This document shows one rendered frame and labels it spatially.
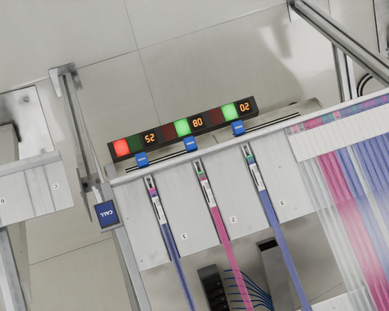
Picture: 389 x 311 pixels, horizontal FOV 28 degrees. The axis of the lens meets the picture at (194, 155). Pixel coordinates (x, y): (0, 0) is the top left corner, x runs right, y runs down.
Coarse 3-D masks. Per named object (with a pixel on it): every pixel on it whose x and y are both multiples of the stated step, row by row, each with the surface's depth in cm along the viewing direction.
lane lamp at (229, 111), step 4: (228, 104) 171; (232, 104) 171; (224, 108) 171; (228, 108) 171; (232, 108) 171; (224, 112) 170; (228, 112) 170; (232, 112) 170; (236, 112) 170; (224, 116) 170; (228, 116) 170; (232, 116) 170; (236, 116) 170
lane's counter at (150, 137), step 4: (148, 132) 169; (152, 132) 169; (144, 136) 169; (148, 136) 169; (152, 136) 169; (156, 136) 169; (144, 140) 169; (148, 140) 169; (152, 140) 169; (156, 140) 169; (144, 144) 168; (148, 144) 168; (152, 144) 168
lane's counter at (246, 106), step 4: (244, 100) 171; (248, 100) 171; (236, 104) 171; (240, 104) 171; (244, 104) 171; (248, 104) 171; (240, 108) 171; (244, 108) 171; (248, 108) 171; (240, 112) 170; (244, 112) 170; (248, 112) 170
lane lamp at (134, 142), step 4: (132, 136) 169; (136, 136) 169; (128, 140) 168; (132, 140) 168; (136, 140) 168; (140, 140) 169; (128, 144) 168; (132, 144) 168; (136, 144) 168; (140, 144) 168; (132, 148) 168; (136, 148) 168; (140, 148) 168
